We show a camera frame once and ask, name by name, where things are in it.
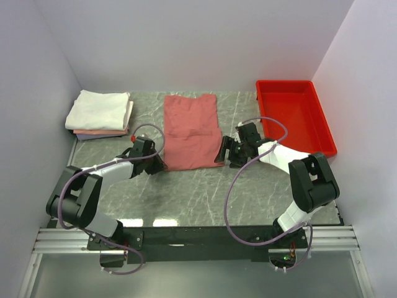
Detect white folded t shirt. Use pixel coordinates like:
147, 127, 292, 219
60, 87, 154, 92
65, 90, 133, 131

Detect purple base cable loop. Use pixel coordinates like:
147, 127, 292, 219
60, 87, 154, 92
100, 245, 146, 276

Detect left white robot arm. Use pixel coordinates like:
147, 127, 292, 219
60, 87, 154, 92
46, 137, 167, 250

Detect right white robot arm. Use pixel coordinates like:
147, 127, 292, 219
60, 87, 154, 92
214, 119, 340, 248

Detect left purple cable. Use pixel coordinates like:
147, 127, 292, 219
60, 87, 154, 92
57, 124, 166, 230

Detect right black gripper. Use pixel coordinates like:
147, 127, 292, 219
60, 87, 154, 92
214, 135, 249, 169

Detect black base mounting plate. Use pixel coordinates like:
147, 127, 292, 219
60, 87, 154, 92
86, 225, 308, 264

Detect red plastic bin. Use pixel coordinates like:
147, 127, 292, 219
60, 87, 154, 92
256, 80, 337, 158

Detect pink red t shirt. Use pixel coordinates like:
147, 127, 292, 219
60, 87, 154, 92
164, 94, 223, 171

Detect aluminium frame rail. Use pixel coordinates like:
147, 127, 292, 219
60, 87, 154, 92
32, 226, 360, 254

